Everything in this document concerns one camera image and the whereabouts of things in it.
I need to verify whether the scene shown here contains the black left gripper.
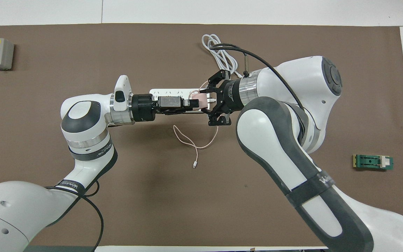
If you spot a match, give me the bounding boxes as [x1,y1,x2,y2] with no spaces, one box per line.
[132,94,200,122]

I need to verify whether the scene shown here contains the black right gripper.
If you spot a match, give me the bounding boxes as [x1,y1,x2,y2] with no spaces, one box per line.
[184,70,243,126]

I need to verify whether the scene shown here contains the pink charger adapter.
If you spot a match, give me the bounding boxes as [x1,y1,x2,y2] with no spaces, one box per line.
[190,92,218,110]

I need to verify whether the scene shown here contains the pink charging cable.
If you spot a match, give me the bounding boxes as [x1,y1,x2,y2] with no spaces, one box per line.
[173,80,219,168]

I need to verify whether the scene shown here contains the white power strip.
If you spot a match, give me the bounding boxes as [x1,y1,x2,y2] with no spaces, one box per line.
[149,88,205,113]

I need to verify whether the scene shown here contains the brown table mat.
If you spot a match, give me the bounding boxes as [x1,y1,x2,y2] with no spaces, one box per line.
[0,23,403,247]

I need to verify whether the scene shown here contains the white power cord with plug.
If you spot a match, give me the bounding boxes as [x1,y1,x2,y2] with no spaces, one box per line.
[201,34,244,78]

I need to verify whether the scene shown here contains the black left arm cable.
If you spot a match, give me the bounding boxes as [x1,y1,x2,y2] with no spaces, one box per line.
[44,180,103,252]

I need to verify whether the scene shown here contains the green knife switch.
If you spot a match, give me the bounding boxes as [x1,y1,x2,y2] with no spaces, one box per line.
[353,154,394,171]

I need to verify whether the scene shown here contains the grey switch box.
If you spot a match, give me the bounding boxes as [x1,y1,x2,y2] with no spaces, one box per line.
[0,38,15,71]

